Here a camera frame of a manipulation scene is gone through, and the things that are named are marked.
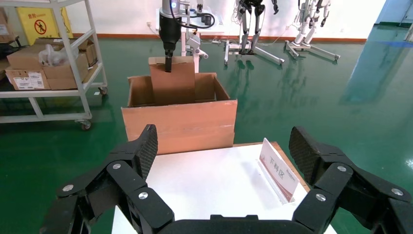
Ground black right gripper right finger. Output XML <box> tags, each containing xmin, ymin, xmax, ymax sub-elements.
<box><xmin>288</xmin><ymin>126</ymin><xmax>413</xmax><ymax>234</ymax></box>

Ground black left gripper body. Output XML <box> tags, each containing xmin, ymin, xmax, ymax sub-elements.
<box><xmin>158</xmin><ymin>14</ymin><xmax>183</xmax><ymax>59</ymax></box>

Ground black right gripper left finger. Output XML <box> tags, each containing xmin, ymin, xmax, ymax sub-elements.
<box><xmin>40</xmin><ymin>124</ymin><xmax>175</xmax><ymax>234</ymax></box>

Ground large open cardboard box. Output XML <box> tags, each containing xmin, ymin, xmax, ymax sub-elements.
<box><xmin>121</xmin><ymin>72</ymin><xmax>239</xmax><ymax>156</ymax></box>

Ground cardboard box with white labels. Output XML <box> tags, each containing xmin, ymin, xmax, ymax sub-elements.
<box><xmin>4</xmin><ymin>67</ymin><xmax>51</xmax><ymax>91</ymax></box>

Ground plain flat cardboard box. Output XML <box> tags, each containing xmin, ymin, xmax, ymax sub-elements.
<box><xmin>6</xmin><ymin>45</ymin><xmax>68</xmax><ymax>70</ymax></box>

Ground acrylic red-white table sign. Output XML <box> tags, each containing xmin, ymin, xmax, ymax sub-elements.
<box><xmin>258</xmin><ymin>137</ymin><xmax>300</xmax><ymax>204</ymax></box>

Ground dark grey humanoid robot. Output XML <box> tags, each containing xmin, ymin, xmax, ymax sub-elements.
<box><xmin>234</xmin><ymin>0</ymin><xmax>280</xmax><ymax>54</ymax></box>

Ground white wheeled shelf cart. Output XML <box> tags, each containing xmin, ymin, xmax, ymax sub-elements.
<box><xmin>0</xmin><ymin>0</ymin><xmax>109</xmax><ymax>132</ymax></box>

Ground dark humanoid robot stand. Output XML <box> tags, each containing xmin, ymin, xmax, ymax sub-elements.
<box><xmin>223</xmin><ymin>39</ymin><xmax>285</xmax><ymax>66</ymax></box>

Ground clear plastic bag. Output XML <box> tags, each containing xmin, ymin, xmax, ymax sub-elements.
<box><xmin>38</xmin><ymin>43</ymin><xmax>80</xmax><ymax>67</ymax></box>

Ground yellow warning sign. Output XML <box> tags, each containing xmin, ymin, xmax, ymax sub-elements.
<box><xmin>16</xmin><ymin>7</ymin><xmax>73</xmax><ymax>46</ymax></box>

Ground white stand base legs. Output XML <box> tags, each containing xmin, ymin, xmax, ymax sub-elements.
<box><xmin>284</xmin><ymin>39</ymin><xmax>341</xmax><ymax>62</ymax></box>

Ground white humanoid robot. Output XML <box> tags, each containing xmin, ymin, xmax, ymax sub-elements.
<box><xmin>295</xmin><ymin>0</ymin><xmax>333</xmax><ymax>44</ymax></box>

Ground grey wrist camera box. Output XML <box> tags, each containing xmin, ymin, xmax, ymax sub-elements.
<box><xmin>186</xmin><ymin>30</ymin><xmax>202</xmax><ymax>49</ymax></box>

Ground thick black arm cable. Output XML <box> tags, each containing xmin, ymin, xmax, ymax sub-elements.
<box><xmin>180</xmin><ymin>12</ymin><xmax>216</xmax><ymax>30</ymax></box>

